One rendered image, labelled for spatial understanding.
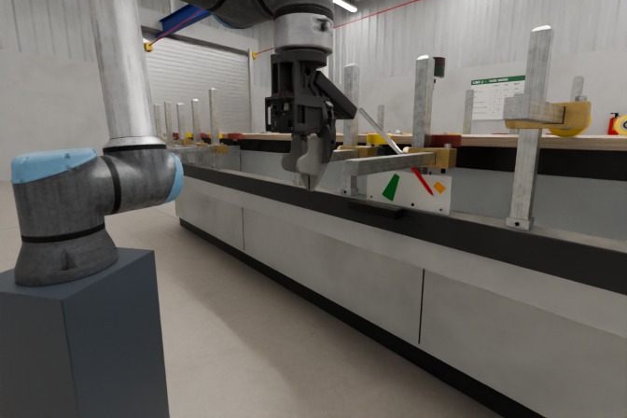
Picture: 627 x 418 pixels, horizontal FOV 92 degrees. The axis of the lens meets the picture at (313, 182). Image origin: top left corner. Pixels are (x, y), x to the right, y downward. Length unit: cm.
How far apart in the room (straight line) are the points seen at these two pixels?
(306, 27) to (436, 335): 111
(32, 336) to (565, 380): 129
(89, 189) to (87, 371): 38
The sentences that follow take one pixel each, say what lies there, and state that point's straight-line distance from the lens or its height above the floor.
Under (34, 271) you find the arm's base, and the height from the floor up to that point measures 63.
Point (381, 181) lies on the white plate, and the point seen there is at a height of 77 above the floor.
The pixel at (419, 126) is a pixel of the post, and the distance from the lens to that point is 87.
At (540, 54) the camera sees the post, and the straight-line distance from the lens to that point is 81.
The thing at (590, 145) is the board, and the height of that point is 88.
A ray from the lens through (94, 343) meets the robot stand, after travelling 86.
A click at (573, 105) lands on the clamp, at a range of 78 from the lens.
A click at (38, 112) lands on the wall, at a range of 816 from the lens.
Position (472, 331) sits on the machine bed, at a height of 27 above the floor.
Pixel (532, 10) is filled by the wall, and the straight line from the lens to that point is 841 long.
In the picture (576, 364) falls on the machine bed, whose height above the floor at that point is 30.
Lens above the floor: 91
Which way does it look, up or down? 10 degrees down
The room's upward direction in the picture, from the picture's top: straight up
